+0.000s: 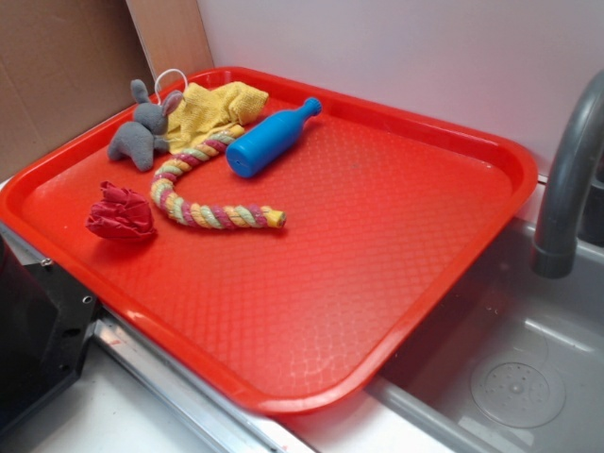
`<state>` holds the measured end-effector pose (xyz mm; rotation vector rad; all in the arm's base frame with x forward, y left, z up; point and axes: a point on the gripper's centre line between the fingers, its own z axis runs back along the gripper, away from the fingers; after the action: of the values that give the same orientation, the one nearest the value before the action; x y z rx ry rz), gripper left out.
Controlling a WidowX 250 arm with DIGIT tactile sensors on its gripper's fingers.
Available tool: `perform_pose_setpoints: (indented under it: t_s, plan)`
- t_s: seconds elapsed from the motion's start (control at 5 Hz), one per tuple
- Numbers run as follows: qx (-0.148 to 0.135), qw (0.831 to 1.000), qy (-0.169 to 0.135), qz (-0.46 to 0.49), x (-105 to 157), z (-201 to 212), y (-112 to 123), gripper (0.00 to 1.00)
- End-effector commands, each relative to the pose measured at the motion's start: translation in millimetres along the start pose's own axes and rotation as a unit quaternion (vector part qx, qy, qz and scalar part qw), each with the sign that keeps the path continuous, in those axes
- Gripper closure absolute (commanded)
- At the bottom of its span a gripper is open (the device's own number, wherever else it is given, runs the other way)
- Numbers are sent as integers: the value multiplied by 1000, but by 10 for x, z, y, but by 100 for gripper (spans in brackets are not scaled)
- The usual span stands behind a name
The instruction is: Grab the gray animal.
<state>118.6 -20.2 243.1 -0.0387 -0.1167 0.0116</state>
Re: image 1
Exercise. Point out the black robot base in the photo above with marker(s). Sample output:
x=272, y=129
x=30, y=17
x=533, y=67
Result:
x=47, y=319

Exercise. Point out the red plastic tray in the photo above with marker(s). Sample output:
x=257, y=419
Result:
x=385, y=209

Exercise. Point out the blue plastic bottle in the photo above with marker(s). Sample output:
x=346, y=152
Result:
x=267, y=141

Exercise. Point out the yellow cloth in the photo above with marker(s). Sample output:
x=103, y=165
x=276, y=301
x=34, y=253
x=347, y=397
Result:
x=203, y=112

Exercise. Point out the red crumpled fabric toy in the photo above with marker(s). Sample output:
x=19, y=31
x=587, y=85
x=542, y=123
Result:
x=121, y=215

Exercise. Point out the gray plush bunny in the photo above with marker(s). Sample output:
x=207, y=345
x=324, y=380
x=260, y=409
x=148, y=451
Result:
x=142, y=138

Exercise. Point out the light wooden board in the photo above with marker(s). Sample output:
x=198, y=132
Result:
x=173, y=37

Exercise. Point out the gray plastic sink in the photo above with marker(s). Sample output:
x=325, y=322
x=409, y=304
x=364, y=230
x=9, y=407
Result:
x=507, y=361

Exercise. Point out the gray faucet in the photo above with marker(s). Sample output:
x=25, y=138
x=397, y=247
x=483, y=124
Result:
x=572, y=205

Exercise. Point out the brown cardboard sheet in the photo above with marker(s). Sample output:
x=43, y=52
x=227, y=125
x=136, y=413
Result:
x=65, y=67

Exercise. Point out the multicolour twisted rope toy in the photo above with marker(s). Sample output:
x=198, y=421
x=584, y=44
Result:
x=195, y=189

